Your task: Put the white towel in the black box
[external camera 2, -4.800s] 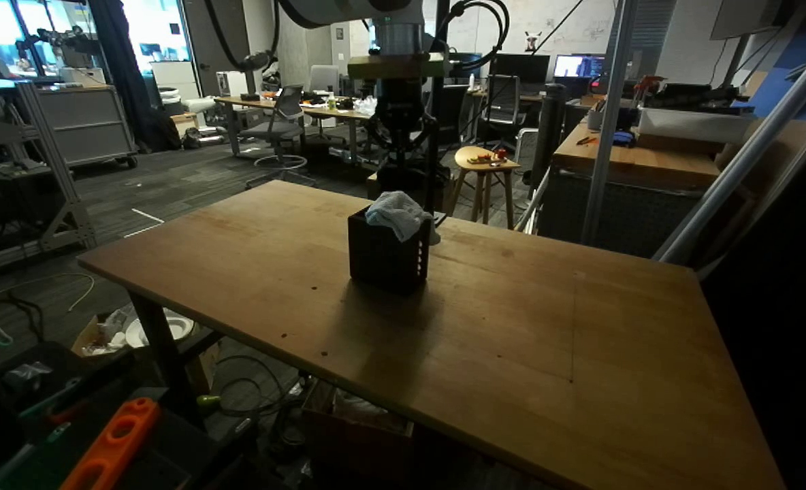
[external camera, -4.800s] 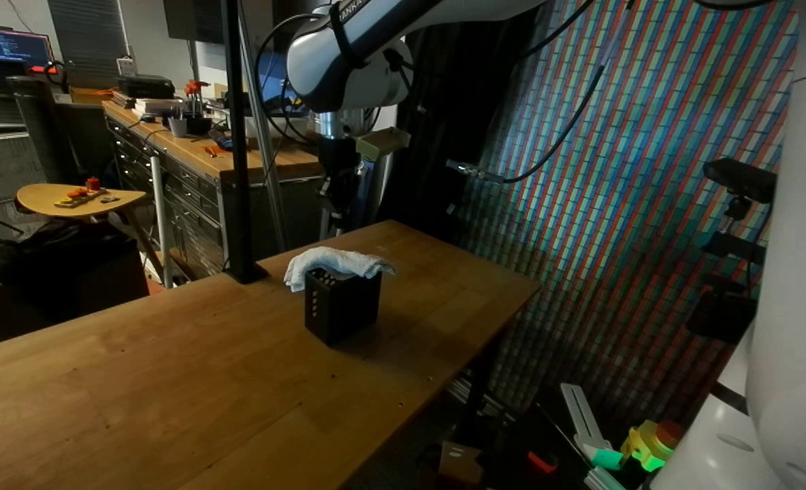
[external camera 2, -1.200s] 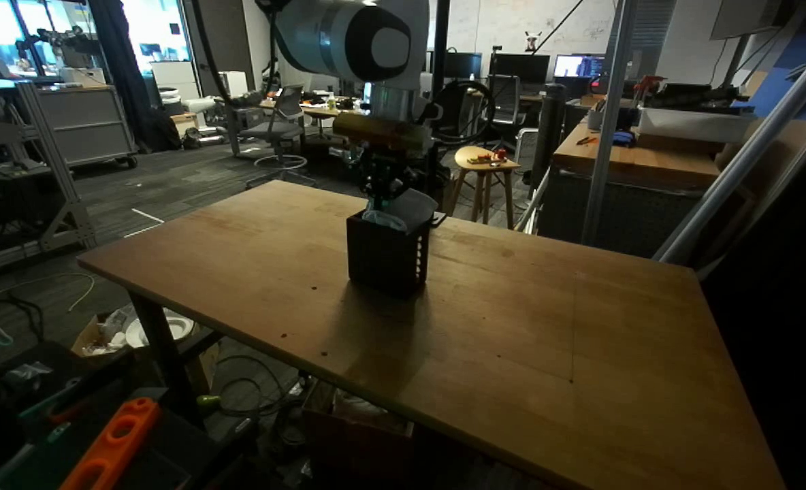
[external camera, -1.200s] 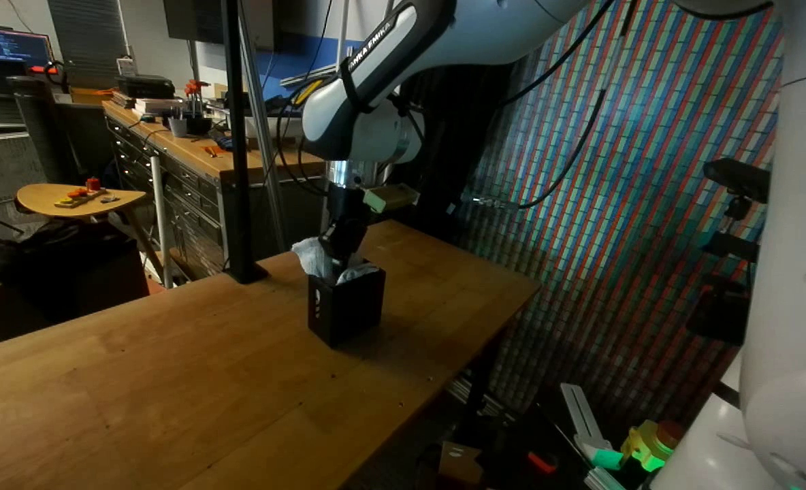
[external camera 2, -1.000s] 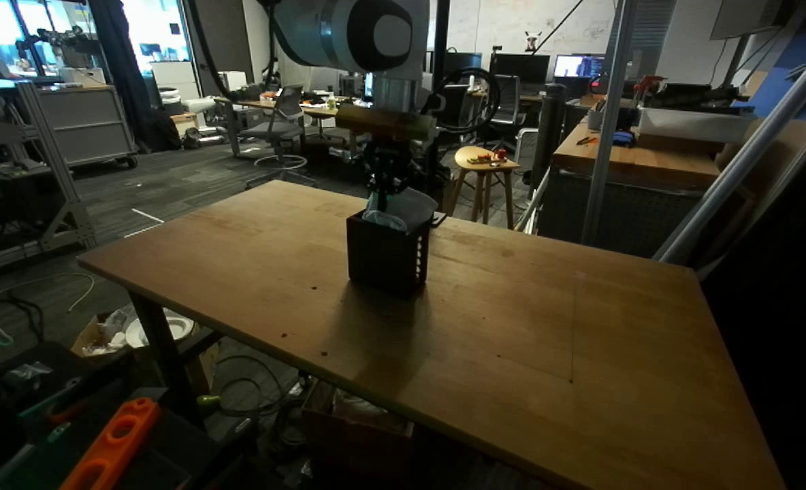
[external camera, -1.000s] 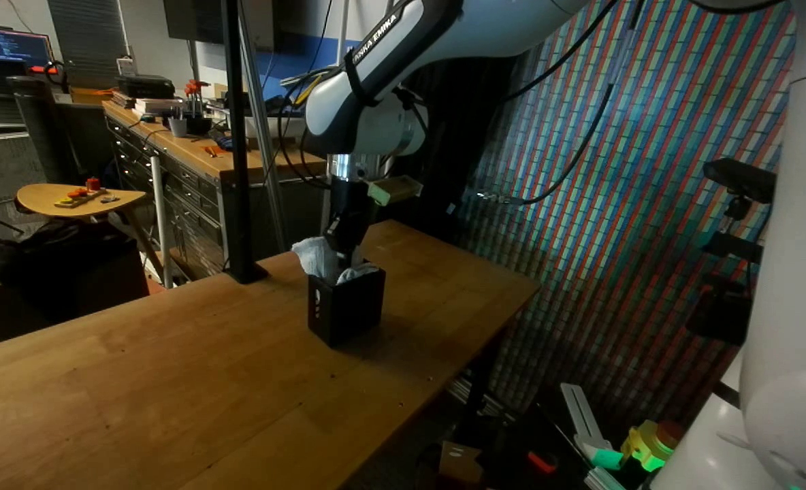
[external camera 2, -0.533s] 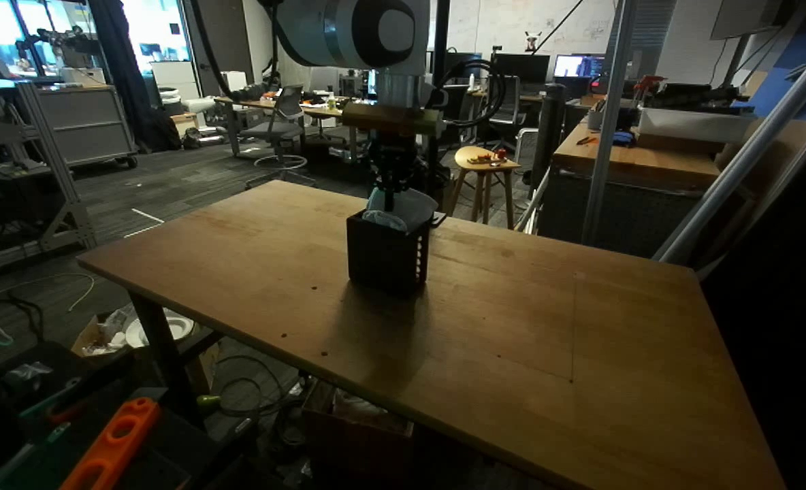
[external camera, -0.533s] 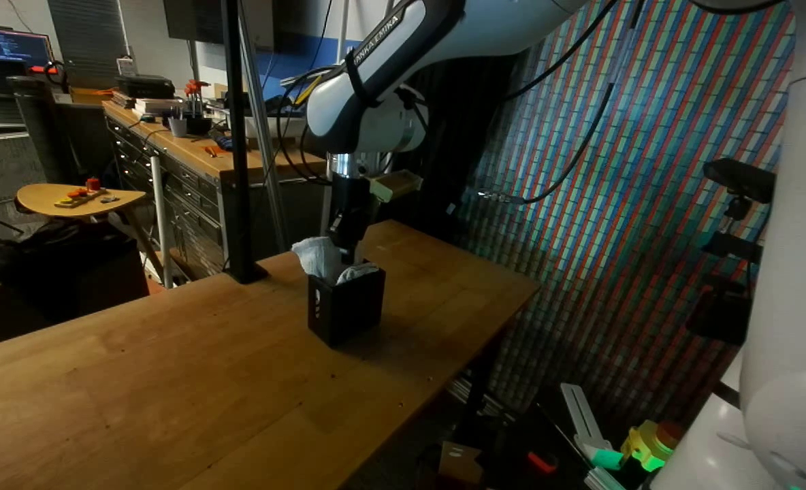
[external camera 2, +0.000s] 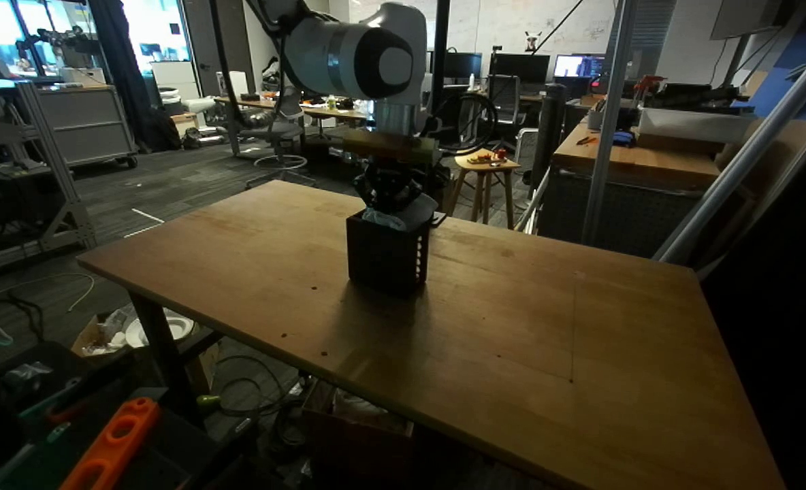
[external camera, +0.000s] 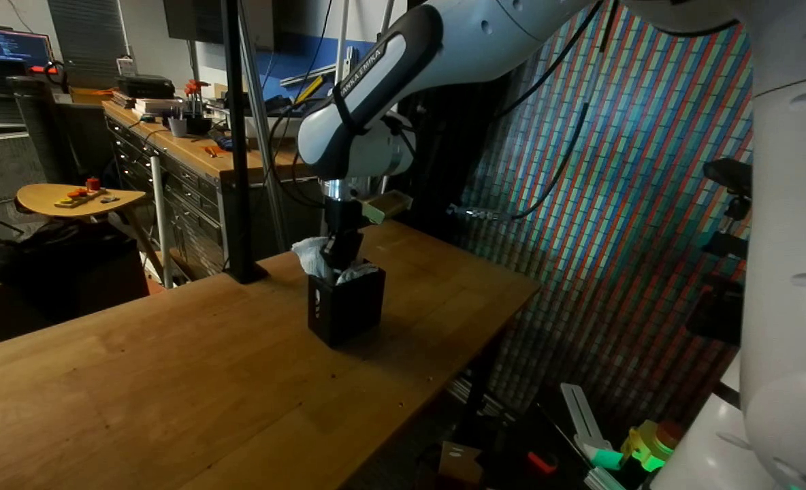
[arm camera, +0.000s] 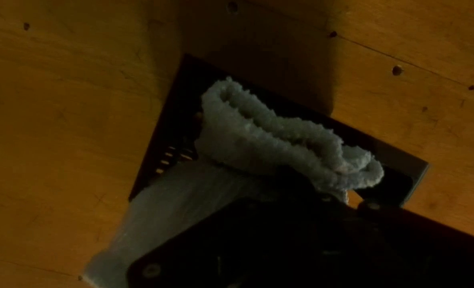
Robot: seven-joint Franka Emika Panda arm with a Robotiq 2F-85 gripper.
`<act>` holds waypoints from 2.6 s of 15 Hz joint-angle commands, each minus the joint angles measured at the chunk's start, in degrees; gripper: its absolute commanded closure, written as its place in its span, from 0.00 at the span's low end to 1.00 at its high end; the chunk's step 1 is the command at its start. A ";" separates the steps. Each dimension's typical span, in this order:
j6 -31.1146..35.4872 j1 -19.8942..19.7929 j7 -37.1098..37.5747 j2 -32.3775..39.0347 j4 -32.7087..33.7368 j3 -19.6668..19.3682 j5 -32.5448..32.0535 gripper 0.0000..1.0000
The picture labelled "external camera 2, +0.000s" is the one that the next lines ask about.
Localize grey office chair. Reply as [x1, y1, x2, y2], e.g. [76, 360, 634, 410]
[262, 88, 314, 176]

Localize wooden office desk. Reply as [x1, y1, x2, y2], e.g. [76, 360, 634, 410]
[296, 96, 377, 172]

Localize grey metal shelf rack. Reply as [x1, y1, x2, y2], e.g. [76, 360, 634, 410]
[0, 75, 98, 280]

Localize grey drawer cabinet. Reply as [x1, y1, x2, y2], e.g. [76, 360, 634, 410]
[30, 81, 141, 172]

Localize large brown cardboard box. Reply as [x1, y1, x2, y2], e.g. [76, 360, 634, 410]
[300, 390, 423, 490]

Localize coiled floor cable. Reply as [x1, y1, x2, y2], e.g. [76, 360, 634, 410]
[204, 352, 290, 421]

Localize white tray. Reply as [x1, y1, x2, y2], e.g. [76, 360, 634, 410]
[634, 103, 757, 149]

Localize thin silver slanted pole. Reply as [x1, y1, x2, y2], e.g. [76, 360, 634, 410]
[691, 96, 806, 280]

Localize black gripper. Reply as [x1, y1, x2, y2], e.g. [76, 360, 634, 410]
[355, 160, 433, 216]

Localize small open cardboard box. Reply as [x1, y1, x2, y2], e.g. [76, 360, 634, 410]
[66, 308, 140, 363]

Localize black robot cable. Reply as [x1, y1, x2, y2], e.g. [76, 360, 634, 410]
[204, 0, 283, 168]

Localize wide dark computer monitor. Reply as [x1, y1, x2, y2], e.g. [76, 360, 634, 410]
[487, 52, 552, 90]

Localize thick silver slanted pole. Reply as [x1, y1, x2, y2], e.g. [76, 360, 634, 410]
[652, 25, 806, 267]

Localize white bucket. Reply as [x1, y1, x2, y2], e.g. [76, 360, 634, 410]
[123, 308, 198, 355]

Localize black office chair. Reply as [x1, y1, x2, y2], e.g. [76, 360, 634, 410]
[482, 70, 526, 144]

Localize silver upright metal pole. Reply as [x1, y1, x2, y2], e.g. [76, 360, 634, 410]
[580, 0, 634, 248]

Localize black perforated box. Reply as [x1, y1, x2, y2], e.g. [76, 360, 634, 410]
[344, 203, 435, 300]

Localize wooden top workbench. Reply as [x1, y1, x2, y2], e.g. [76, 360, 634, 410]
[536, 114, 763, 262]

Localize black vertical stand pole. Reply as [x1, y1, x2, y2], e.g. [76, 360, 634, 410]
[419, 0, 454, 232]

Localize round wooden stool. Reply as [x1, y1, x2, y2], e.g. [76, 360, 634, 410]
[449, 144, 522, 232]

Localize lit computer monitor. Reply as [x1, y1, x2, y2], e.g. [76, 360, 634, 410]
[550, 52, 610, 85]

